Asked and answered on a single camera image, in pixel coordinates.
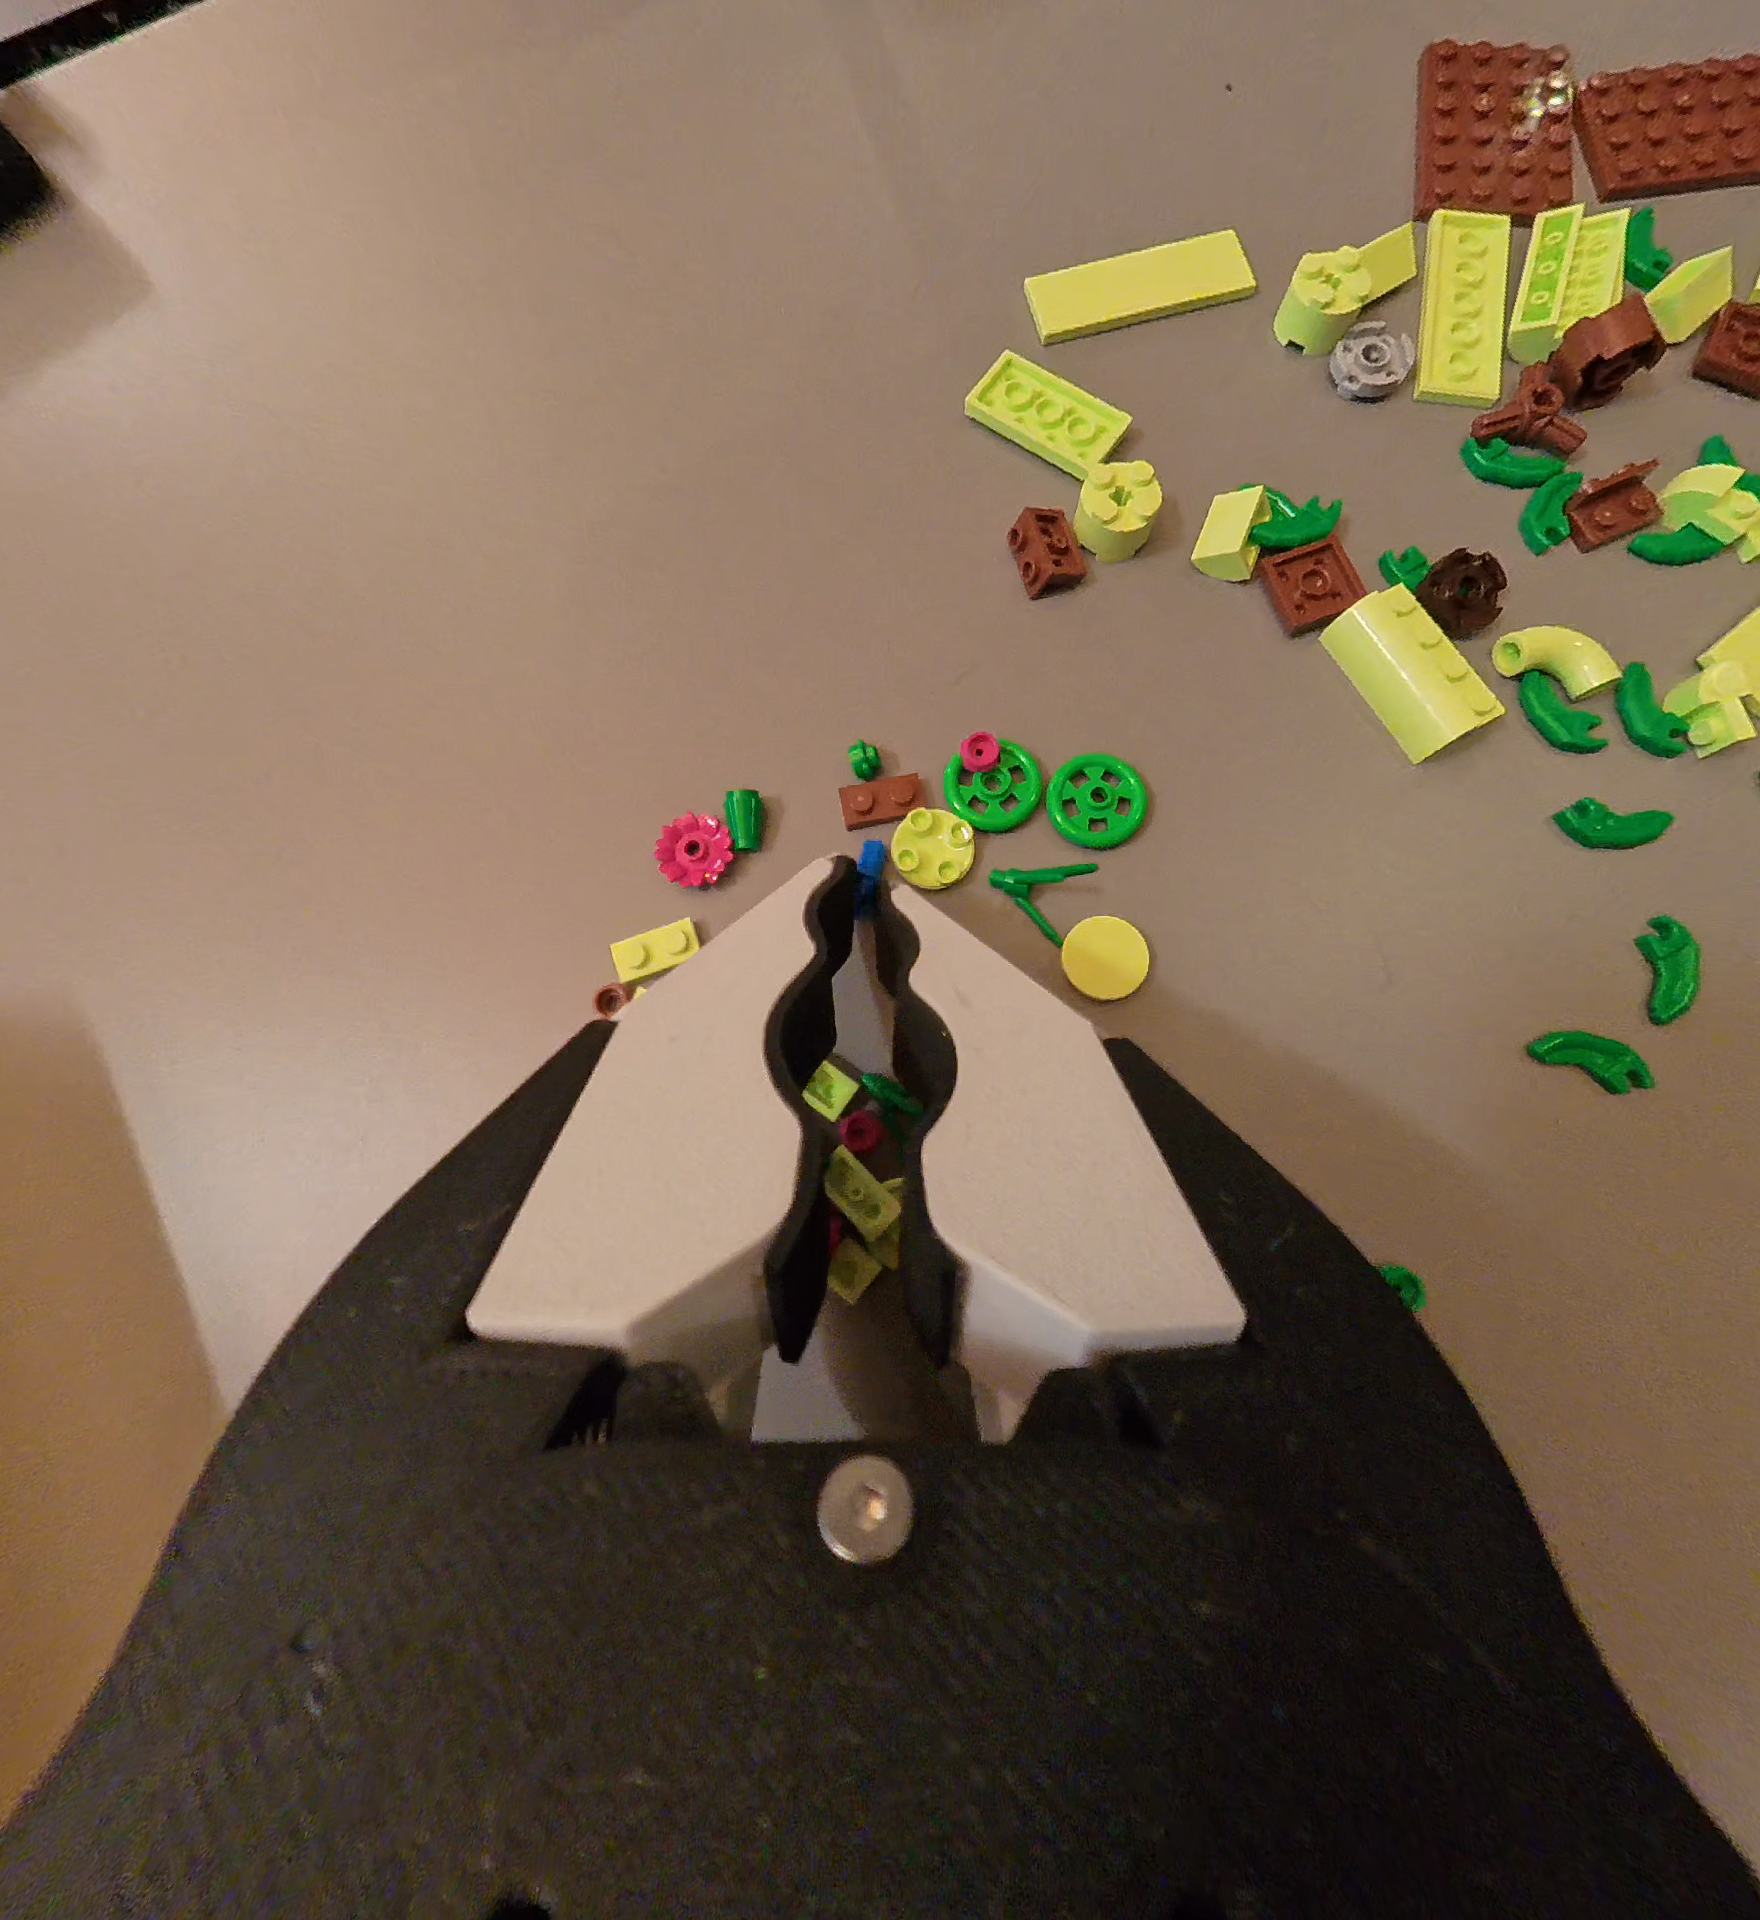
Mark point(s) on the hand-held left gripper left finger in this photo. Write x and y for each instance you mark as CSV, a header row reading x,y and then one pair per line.
x,y
625,1200

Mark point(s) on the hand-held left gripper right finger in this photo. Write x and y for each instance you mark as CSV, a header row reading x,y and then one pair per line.
x,y
1092,1200

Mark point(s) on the small blue pin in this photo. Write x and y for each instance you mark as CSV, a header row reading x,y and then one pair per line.
x,y
869,869

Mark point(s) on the lime green round tile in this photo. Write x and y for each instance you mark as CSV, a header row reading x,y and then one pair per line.
x,y
1105,957

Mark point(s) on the pile of small flower pieces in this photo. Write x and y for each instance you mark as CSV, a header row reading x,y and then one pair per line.
x,y
692,850

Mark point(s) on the scattered green leaf pieces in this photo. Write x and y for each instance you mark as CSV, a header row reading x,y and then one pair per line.
x,y
1608,821

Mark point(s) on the grey round plate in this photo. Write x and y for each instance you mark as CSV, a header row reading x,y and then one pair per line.
x,y
1372,362

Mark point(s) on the brown studded plate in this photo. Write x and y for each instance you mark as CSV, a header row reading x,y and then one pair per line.
x,y
1706,128
1494,135

